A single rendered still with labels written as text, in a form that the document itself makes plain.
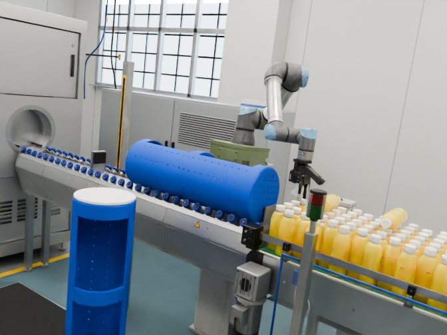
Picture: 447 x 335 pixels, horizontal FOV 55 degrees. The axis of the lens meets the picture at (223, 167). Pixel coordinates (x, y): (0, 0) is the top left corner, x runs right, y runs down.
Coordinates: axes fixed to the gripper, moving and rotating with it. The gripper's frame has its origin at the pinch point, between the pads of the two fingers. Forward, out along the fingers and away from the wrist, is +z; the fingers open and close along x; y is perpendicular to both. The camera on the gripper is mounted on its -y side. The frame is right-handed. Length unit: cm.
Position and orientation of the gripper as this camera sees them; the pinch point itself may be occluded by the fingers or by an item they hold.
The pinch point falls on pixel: (302, 201)
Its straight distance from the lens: 210.5
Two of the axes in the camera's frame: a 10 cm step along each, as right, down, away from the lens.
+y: -7.9, -2.0, 5.8
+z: -1.2, 9.8, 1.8
